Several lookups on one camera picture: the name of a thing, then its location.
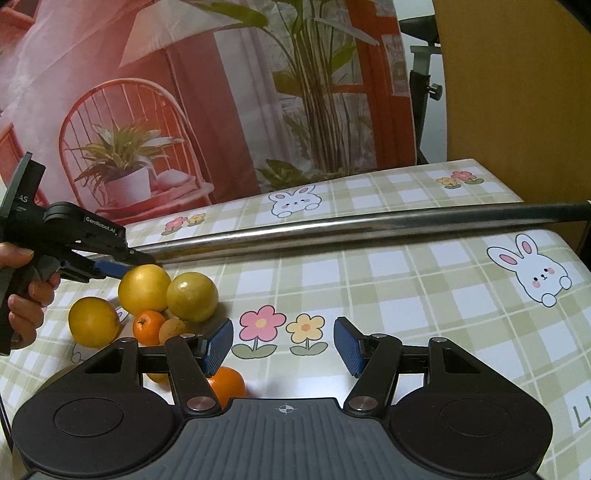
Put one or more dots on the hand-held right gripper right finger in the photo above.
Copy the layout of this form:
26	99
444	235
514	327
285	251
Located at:
349	347

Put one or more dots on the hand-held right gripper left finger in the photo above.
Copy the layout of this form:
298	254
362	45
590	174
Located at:
217	347

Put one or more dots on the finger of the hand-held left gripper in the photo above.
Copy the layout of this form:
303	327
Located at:
134	257
113	269

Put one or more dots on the yellow lemon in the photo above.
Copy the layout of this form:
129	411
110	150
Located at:
94	321
144	288

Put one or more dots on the person's left hand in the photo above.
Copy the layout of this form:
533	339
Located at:
27	318

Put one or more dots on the small tangerine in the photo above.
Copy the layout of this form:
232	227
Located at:
148	327
229	386

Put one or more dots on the small brown round fruit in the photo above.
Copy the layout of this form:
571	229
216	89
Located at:
173	330

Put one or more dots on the green-yellow apple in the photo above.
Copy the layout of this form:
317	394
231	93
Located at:
191	296

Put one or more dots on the checked tablecloth with bunny print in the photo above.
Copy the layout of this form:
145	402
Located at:
415	300

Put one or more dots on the long metal pole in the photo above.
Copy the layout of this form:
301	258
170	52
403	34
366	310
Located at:
323	227

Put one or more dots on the wooden board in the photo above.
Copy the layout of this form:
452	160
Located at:
508	92

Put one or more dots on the wall poster with red chair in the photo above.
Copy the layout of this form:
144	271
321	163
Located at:
207	92

